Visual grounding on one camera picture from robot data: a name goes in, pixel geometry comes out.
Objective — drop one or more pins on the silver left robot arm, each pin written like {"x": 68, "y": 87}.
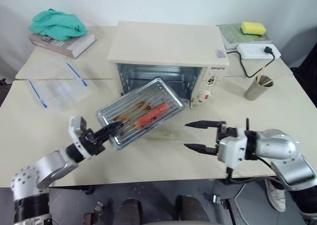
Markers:
{"x": 49, "y": 165}

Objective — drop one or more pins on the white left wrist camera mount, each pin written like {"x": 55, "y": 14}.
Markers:
{"x": 74, "y": 128}

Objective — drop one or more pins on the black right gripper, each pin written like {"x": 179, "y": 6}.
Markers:
{"x": 226, "y": 132}

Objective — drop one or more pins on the green crumpled cloth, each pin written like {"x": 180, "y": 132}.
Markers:
{"x": 58, "y": 24}

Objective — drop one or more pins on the yellow sponge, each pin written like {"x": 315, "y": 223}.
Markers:
{"x": 253, "y": 28}

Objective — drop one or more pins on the cream toaster oven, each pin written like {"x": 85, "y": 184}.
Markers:
{"x": 163, "y": 41}

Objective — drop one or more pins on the metal table caster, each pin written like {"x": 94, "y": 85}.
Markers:
{"x": 219, "y": 200}
{"x": 98, "y": 206}

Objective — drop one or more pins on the wooden sticks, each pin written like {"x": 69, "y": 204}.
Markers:
{"x": 266, "y": 80}

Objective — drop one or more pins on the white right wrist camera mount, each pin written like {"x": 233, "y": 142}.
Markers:
{"x": 231, "y": 150}

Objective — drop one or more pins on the green covered book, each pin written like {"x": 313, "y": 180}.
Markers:
{"x": 230, "y": 35}

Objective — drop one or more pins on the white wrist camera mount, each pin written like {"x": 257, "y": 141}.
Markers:
{"x": 231, "y": 150}
{"x": 74, "y": 128}

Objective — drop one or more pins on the clear plastic container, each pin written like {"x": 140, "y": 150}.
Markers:
{"x": 59, "y": 86}

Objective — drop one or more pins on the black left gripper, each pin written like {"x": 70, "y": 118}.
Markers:
{"x": 92, "y": 142}

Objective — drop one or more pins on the thick grey book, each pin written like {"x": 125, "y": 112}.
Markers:
{"x": 74, "y": 45}

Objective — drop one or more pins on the white shoe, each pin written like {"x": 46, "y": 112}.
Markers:
{"x": 276, "y": 194}

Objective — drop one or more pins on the silver ribbed baking tray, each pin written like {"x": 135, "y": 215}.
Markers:
{"x": 119, "y": 108}

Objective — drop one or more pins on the white power strip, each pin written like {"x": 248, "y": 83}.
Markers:
{"x": 250, "y": 52}

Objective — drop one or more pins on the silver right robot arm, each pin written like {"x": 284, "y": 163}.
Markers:
{"x": 280, "y": 148}

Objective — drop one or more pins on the red sausage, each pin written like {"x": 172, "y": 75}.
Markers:
{"x": 153, "y": 114}

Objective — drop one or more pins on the blue container clip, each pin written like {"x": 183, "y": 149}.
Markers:
{"x": 76, "y": 74}
{"x": 37, "y": 93}

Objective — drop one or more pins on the beige paper cup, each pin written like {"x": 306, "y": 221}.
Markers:
{"x": 256, "y": 90}

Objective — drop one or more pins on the dark rounded shape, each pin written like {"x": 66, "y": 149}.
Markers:
{"x": 192, "y": 210}
{"x": 128, "y": 211}

